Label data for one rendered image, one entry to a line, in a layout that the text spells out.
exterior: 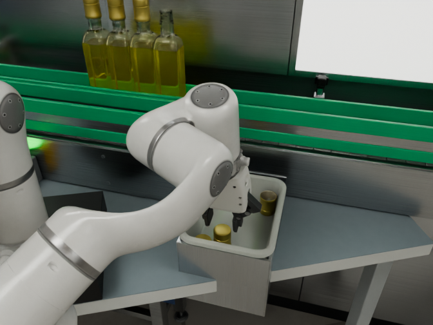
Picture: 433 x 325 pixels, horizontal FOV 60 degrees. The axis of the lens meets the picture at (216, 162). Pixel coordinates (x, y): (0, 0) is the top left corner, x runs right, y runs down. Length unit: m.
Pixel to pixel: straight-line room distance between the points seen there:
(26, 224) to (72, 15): 0.64
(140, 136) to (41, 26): 0.81
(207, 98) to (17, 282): 0.29
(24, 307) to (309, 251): 0.54
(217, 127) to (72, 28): 0.76
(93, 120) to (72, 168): 0.15
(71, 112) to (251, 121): 0.40
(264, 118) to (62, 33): 0.64
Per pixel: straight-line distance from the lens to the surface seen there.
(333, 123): 0.83
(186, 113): 0.49
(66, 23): 1.18
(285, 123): 0.83
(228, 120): 0.49
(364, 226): 0.89
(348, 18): 0.92
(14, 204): 0.68
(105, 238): 0.42
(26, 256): 0.44
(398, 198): 0.91
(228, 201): 0.62
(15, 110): 0.61
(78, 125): 0.91
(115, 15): 0.90
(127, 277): 0.76
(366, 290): 1.02
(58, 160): 0.97
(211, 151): 0.42
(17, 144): 0.63
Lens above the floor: 1.33
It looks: 34 degrees down
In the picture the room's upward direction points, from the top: straight up
